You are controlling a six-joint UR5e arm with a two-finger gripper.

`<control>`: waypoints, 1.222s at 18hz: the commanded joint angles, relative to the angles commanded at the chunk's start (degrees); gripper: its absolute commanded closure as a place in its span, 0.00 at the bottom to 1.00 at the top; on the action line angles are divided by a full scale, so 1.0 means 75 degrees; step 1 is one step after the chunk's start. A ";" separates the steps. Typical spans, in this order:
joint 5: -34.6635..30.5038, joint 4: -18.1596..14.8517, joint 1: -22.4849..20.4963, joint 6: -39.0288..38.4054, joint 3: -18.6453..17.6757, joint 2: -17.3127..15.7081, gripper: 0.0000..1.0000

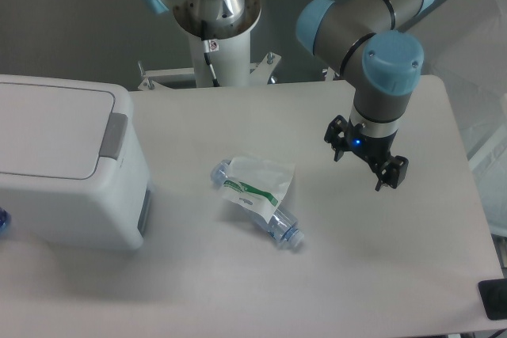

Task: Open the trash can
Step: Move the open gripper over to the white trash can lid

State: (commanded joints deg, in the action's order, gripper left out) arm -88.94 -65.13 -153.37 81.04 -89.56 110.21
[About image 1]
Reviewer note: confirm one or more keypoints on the white green plastic pouch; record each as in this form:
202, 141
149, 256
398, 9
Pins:
259, 185

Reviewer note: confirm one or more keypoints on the white covered box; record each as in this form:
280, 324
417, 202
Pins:
465, 46

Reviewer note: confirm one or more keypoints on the black device at table corner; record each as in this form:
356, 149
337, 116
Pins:
493, 295

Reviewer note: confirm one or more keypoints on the grey levelling foot bolt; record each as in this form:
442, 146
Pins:
329, 74

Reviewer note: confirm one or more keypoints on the clear plastic water bottle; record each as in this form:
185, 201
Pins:
282, 227

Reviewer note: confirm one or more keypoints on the white trash can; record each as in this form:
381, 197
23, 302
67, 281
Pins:
53, 181

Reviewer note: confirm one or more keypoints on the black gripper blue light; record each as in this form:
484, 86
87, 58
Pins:
344, 136

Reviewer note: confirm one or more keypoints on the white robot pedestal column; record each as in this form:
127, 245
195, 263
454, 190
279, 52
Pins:
218, 32

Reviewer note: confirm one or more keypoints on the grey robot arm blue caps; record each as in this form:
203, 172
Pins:
360, 40

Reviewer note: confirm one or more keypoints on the grey trash can push button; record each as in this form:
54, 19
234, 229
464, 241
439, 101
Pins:
114, 135

